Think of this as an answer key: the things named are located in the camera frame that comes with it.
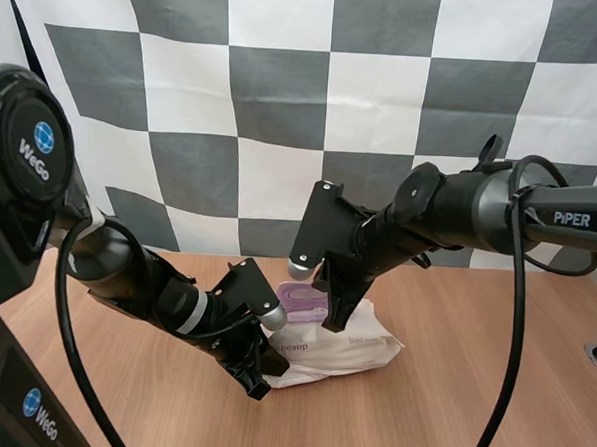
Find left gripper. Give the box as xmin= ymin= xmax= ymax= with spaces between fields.
xmin=188 ymin=313 xmax=294 ymax=404

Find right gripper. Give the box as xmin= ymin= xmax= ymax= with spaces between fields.
xmin=308 ymin=227 xmax=382 ymax=336

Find white wet wipes pack lilac lid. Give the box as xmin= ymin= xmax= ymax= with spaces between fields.
xmin=261 ymin=279 xmax=409 ymax=397

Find checked cloth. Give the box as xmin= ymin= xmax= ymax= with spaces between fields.
xmin=0 ymin=0 xmax=597 ymax=276

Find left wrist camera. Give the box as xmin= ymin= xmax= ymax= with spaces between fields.
xmin=209 ymin=255 xmax=294 ymax=333

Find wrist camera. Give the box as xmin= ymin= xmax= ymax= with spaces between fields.
xmin=286 ymin=178 xmax=368 ymax=285
xmin=209 ymin=255 xmax=294 ymax=333

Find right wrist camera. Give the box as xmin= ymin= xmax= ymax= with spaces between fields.
xmin=286 ymin=178 xmax=368 ymax=285

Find black cable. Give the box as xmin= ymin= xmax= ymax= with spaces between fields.
xmin=463 ymin=151 xmax=597 ymax=447
xmin=45 ymin=214 xmax=146 ymax=447

